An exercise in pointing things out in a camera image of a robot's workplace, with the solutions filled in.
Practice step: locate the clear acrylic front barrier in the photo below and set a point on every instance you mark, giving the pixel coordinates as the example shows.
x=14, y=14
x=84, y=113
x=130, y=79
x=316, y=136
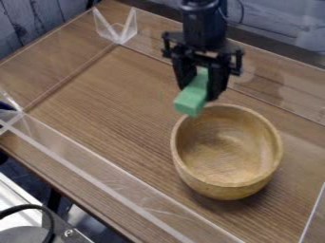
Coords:
x=144, y=213

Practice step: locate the black table leg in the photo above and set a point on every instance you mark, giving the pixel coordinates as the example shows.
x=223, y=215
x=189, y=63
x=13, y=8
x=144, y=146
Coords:
x=54, y=201

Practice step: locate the brown wooden bowl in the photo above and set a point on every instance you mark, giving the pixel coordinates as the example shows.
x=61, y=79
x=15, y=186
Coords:
x=227, y=151

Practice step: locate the clear acrylic corner bracket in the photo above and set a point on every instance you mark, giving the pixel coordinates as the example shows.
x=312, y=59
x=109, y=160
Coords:
x=118, y=33

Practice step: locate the green rectangular block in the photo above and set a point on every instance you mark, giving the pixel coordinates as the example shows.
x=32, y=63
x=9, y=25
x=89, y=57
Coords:
x=192, y=98

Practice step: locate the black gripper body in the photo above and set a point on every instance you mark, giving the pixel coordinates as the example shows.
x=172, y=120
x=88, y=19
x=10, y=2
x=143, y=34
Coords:
x=203, y=37

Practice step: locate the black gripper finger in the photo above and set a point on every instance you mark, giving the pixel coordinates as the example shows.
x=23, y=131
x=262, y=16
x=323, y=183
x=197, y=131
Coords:
x=185, y=69
x=219, y=80

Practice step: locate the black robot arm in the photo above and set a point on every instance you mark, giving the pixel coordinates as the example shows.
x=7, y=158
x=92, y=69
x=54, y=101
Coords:
x=201, y=45

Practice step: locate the metal bracket with screw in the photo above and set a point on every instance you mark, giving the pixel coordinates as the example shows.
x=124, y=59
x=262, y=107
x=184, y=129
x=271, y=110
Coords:
x=65, y=232

